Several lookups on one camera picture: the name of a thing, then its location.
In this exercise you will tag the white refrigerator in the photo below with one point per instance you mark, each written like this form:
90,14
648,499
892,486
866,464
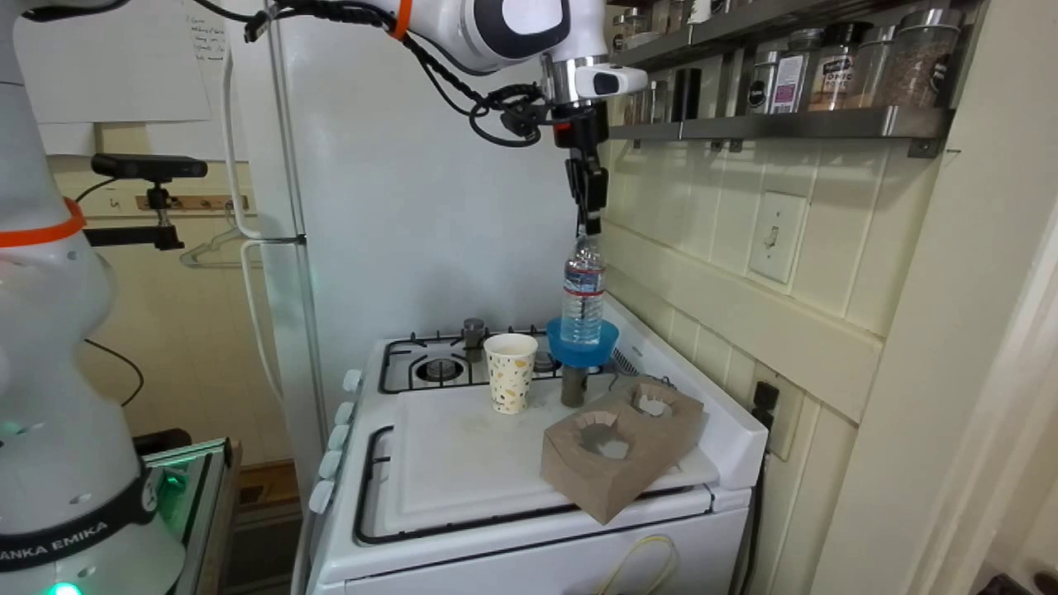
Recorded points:
418,198

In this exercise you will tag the blue plastic bowl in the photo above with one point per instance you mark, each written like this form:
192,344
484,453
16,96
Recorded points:
583,351

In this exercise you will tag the white gas stove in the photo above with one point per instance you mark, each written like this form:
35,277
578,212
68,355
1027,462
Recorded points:
531,550

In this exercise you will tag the dotted paper cup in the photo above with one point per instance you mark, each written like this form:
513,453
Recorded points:
511,375

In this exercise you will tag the cardboard cup carrier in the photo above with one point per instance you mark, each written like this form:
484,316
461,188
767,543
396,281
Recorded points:
628,452

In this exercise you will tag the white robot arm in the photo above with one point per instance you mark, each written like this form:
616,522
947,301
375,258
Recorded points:
52,331

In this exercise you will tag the black camera on stand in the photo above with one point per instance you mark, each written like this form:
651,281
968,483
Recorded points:
148,165

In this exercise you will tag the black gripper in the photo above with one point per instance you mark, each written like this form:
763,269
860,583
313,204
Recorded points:
583,165

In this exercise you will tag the black controller box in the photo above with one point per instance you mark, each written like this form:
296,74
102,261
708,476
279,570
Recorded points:
192,506

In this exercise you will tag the grey metal cylinder stand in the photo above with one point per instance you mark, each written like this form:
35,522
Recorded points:
574,389

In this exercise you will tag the wall outlet with plug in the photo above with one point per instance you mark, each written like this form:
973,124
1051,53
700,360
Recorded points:
771,414

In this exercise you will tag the small metal cup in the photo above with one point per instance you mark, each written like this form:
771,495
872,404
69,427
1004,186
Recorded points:
475,335

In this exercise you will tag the glass spice jar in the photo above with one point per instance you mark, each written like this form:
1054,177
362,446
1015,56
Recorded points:
919,61

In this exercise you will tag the clear plastic water bottle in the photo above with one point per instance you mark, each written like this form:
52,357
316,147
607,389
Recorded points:
583,293

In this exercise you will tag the metal spice rack shelf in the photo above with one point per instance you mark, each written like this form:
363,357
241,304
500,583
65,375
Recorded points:
706,28
794,124

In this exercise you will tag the white plastic cutting board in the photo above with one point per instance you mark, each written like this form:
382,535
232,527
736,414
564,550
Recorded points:
475,464

